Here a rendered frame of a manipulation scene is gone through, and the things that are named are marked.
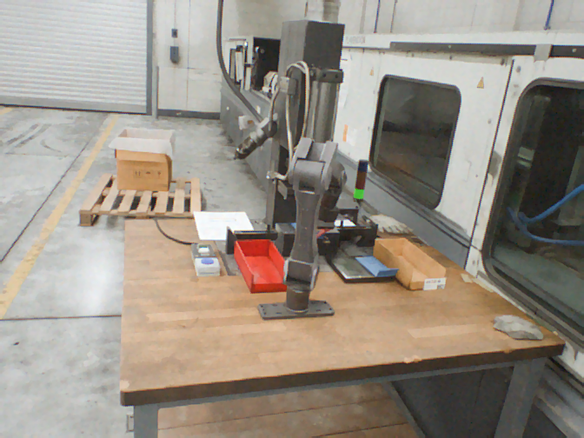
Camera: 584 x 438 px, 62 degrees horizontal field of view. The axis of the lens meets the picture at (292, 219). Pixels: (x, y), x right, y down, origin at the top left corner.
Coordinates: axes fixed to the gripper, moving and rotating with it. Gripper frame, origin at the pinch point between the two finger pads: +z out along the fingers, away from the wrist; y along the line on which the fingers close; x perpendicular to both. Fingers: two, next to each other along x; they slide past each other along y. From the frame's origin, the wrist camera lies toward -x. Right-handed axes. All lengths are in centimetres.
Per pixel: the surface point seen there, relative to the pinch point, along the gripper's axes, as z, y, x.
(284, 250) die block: 9.9, 1.1, 7.3
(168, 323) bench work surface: -4, -33, 47
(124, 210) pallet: 204, 204, 62
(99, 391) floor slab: 119, 8, 68
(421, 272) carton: 2.9, -13.7, -35.9
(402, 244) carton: 5.4, 0.4, -35.3
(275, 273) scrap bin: 5.8, -11.3, 13.5
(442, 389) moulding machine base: 54, -33, -62
